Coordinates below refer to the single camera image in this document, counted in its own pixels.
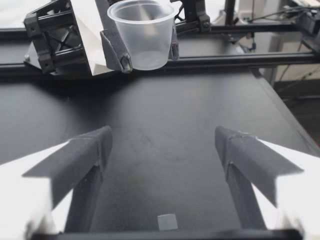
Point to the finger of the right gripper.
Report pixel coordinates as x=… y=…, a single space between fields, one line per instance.
x=173 y=48
x=115 y=50

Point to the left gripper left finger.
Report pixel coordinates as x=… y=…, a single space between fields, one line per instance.
x=75 y=160

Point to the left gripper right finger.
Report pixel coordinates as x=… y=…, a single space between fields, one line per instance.
x=250 y=160

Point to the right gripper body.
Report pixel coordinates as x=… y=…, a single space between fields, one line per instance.
x=57 y=42

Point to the small clear plastic cup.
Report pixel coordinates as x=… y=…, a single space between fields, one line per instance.
x=145 y=40

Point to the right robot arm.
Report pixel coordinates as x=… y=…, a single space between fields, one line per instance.
x=197 y=12

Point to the black frame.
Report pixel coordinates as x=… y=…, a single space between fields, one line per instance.
x=225 y=59

